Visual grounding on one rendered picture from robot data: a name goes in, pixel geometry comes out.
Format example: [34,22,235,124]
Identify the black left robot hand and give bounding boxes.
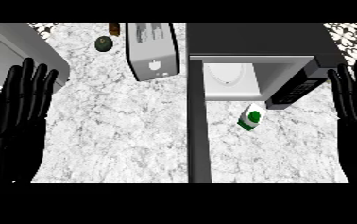
[0,57,61,184]

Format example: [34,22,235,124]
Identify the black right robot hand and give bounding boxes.
[326,61,357,184]

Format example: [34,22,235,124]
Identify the white green milk carton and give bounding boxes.
[236,103,269,132]

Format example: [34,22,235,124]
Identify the dark grey microwave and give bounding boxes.
[186,22,349,111]

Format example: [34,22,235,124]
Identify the dark grey microwave door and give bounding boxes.
[188,59,214,184]

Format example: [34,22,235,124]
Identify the grey appliance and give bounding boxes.
[0,22,73,94]

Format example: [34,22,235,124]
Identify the dark green avocado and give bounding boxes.
[93,35,116,53]

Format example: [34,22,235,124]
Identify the brown bottle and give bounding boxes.
[108,22,123,37]

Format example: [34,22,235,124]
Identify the silver toaster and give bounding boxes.
[124,22,182,82]

